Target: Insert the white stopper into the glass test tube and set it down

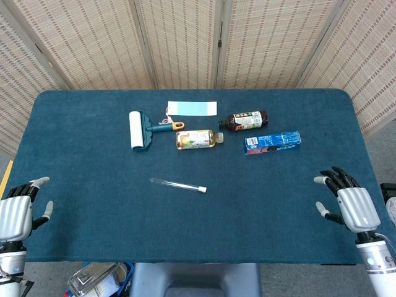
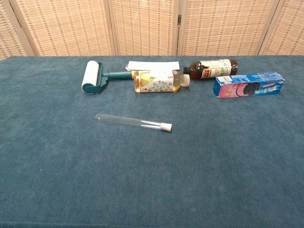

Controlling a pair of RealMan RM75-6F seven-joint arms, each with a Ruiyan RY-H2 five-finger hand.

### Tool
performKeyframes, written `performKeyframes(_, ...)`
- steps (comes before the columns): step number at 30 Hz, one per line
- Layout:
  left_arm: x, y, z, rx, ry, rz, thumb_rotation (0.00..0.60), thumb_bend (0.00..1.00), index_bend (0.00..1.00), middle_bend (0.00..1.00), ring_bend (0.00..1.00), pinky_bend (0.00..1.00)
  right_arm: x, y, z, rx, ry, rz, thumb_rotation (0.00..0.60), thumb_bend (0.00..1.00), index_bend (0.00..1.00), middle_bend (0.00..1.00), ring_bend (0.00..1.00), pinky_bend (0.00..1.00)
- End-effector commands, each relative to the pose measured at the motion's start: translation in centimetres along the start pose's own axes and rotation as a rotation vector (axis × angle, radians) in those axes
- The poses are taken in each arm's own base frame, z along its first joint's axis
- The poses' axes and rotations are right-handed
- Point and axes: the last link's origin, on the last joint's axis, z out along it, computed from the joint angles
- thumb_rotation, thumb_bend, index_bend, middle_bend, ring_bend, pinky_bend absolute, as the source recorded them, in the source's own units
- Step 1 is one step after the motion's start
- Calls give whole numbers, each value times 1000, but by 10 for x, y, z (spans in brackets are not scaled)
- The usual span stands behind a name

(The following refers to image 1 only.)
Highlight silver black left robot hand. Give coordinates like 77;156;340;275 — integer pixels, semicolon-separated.
0;176;54;244

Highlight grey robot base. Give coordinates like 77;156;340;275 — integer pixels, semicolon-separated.
128;262;262;297

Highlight dark tea bottle black cap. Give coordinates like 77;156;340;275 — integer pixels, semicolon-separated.
218;110;269;132

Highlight yellow tea bottle white cap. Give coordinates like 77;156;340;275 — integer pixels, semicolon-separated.
175;129;225;151

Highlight woven bamboo folding screen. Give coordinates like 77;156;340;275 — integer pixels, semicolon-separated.
0;0;396;157

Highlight black box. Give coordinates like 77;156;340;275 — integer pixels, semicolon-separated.
379;183;396;202

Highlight teal lint roller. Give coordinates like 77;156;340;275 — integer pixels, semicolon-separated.
128;110;186;153

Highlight clear glass test tube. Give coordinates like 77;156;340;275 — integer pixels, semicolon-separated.
149;177;202;192

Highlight yellow strip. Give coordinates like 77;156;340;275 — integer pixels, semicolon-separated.
0;160;14;200

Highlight clear plastic container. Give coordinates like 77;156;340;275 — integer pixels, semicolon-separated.
63;262;132;297

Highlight blue plastic bin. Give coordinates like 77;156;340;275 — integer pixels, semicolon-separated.
125;262;136;288

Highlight white and blue paper card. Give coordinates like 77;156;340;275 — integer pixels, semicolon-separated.
163;100;218;118

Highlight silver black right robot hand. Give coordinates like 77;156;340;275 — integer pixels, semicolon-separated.
313;166;382;235

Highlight blue table cloth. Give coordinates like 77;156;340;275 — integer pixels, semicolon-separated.
0;88;381;266

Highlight blue cookie box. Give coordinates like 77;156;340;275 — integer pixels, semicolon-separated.
244;130;302;156

